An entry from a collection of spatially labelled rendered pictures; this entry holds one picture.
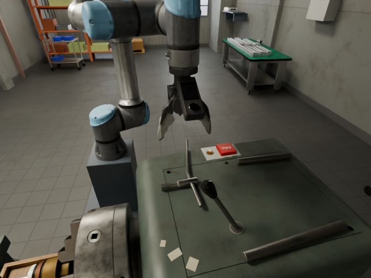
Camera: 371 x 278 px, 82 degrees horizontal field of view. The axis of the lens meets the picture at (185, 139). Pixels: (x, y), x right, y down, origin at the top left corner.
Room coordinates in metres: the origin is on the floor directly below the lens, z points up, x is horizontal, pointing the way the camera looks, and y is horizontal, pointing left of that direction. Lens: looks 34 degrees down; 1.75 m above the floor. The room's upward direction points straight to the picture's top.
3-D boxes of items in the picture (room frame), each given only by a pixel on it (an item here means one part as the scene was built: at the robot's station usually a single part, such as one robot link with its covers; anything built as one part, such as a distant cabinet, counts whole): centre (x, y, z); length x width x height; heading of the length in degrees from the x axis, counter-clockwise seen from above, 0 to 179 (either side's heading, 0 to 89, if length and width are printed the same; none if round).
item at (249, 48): (5.42, -1.54, 0.43); 2.33 x 0.87 x 0.86; 5
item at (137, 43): (8.54, 2.11, 0.19); 1.14 x 0.81 x 0.39; 99
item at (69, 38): (6.28, 3.38, 0.44); 0.92 x 0.53 x 0.88; 99
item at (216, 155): (0.65, -0.13, 1.23); 0.13 x 0.08 x 0.06; 103
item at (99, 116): (0.86, 0.36, 1.27); 0.13 x 0.12 x 0.14; 122
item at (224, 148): (0.66, -0.15, 1.26); 0.06 x 0.06 x 0.02; 13
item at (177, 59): (0.53, 0.01, 1.62); 0.08 x 0.08 x 0.05
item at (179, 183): (0.47, 0.02, 1.27); 0.12 x 0.02 x 0.02; 105
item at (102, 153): (0.86, 0.37, 1.15); 0.15 x 0.15 x 0.10
